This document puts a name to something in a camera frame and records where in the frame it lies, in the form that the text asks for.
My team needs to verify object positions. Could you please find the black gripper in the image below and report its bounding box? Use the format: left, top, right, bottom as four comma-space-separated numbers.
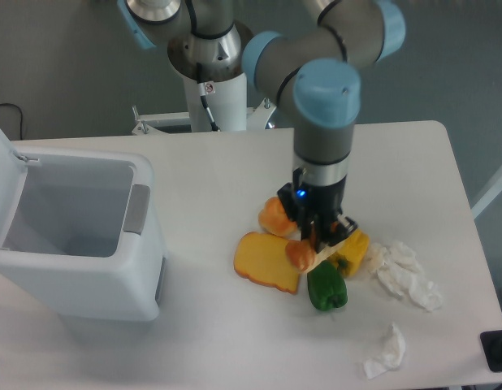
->
277, 178, 358, 250

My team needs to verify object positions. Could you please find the long twisted bread roll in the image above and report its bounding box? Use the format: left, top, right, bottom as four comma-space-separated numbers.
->
284, 232, 345, 274

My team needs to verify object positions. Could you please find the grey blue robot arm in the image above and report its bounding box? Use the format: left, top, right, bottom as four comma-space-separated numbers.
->
119, 1, 406, 251

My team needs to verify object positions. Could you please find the round orange bread bun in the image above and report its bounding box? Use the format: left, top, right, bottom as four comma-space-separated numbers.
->
258, 197, 297, 237

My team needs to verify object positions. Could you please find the square yellow toast slice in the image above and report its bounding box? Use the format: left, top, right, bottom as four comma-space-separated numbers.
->
233, 232, 300, 295

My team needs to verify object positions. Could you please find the yellow bell pepper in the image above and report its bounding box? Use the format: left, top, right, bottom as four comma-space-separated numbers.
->
327, 228, 370, 278

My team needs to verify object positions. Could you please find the green bell pepper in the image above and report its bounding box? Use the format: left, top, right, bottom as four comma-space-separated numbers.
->
307, 260, 348, 312

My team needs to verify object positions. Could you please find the large crumpled white tissue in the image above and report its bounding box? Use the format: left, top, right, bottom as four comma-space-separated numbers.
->
364, 240, 444, 312

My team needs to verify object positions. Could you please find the small crumpled white tissue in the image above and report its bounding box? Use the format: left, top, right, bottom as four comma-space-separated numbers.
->
362, 323, 406, 379

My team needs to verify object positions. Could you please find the black device at edge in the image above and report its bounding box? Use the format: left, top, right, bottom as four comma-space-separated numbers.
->
480, 330, 502, 372

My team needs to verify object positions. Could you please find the white open trash bin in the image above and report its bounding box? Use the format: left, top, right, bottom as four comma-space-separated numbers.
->
0, 129, 167, 322

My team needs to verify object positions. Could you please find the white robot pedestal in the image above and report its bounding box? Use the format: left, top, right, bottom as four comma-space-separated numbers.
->
132, 75, 276, 135

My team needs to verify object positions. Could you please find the white frame at right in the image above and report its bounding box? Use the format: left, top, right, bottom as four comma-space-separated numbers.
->
471, 165, 502, 219

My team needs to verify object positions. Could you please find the black floor cable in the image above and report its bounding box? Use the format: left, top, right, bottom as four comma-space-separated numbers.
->
0, 102, 24, 139

